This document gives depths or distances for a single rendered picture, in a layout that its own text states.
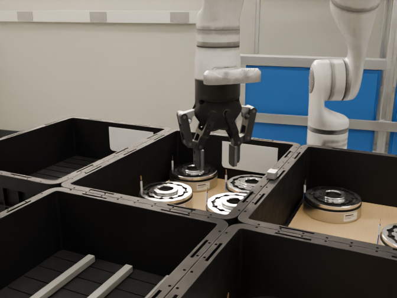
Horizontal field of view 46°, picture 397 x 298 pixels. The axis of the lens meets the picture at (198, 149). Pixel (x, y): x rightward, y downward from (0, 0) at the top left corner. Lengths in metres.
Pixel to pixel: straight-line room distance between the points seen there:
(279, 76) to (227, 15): 1.94
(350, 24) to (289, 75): 1.69
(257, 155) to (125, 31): 2.96
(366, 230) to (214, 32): 0.43
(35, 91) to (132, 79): 0.96
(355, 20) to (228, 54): 0.32
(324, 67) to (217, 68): 0.38
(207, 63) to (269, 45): 2.80
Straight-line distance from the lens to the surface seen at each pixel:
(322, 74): 1.05
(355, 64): 1.04
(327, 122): 1.07
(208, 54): 0.74
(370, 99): 2.65
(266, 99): 2.69
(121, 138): 1.15
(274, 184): 0.75
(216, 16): 0.73
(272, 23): 3.52
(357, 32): 0.98
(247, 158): 1.01
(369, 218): 0.92
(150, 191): 0.90
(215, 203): 0.84
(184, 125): 0.76
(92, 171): 0.82
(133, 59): 3.86
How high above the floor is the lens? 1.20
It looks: 17 degrees down
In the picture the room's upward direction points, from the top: straight up
